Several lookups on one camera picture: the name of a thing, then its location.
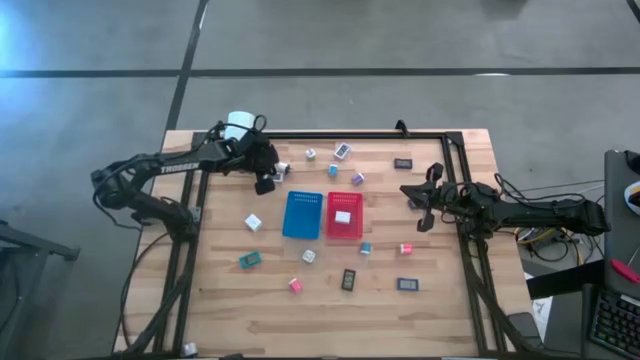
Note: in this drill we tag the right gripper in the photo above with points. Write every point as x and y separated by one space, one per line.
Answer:
426 222

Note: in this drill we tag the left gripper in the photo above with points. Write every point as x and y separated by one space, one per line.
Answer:
264 186

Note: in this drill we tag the dark navy digital clock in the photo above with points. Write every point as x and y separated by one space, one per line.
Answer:
411 205

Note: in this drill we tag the white digital clock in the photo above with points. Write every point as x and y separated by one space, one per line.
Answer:
278 177
342 151

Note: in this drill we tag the white cylindrical charger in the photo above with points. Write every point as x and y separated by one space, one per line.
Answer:
284 167

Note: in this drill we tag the black digital clock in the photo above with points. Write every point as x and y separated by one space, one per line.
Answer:
348 280
403 163

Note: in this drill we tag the blue plastic basket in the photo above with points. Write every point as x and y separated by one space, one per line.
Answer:
302 220

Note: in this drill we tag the purple and white charger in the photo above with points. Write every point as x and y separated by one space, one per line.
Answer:
357 178

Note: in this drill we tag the teal digital clock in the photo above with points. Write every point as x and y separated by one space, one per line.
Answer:
250 260

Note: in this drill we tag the white charger block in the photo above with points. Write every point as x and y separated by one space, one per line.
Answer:
342 217
253 223

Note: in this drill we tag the red plastic basket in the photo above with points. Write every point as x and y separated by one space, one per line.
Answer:
345 232

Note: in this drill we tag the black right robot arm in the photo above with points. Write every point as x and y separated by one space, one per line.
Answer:
550 212

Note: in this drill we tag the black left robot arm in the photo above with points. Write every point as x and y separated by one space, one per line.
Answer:
170 167

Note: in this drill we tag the grey and white charger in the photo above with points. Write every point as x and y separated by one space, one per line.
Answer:
310 154

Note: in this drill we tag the blue charger cube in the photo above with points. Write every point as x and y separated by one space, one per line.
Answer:
333 170

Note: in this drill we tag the teal and white charger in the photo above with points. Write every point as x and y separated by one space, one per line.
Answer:
309 256

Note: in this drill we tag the blue digital clock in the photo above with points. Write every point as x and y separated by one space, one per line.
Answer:
408 284

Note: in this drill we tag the white paper sheet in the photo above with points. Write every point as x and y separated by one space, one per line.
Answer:
542 310

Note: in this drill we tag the black flat device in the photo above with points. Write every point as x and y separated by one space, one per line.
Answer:
524 327

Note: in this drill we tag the dark grey side desk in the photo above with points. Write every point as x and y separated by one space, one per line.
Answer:
617 230

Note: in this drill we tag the white and yellow object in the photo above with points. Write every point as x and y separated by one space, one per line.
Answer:
634 199

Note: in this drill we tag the black round device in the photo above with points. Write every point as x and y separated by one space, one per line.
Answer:
633 161

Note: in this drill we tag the backlit black keyboard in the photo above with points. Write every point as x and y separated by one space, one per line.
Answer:
617 325

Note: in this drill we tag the grey metal stand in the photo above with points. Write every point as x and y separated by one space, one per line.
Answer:
30 240

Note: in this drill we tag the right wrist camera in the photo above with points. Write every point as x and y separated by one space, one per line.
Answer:
442 196

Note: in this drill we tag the black aluminium table frame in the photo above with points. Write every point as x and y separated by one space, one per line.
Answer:
325 135

